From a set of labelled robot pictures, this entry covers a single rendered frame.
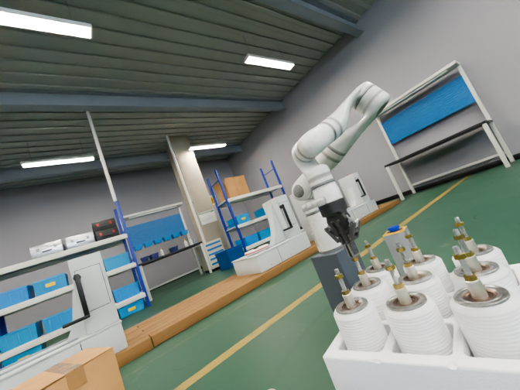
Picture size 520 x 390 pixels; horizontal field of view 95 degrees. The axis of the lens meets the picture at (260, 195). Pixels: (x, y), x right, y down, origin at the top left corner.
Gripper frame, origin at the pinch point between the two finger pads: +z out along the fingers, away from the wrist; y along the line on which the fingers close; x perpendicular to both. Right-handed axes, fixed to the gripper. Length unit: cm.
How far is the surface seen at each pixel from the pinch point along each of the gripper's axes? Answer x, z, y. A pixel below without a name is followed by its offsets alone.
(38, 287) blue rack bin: 209, -57, 403
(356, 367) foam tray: 18.0, 18.6, -7.9
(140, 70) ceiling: -20, -365, 353
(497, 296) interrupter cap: 1.4, 9.6, -29.0
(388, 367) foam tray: 15.3, 18.0, -13.9
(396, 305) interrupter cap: 8.0, 9.7, -14.9
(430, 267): -12.8, 10.7, -9.8
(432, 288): -3.1, 11.3, -15.3
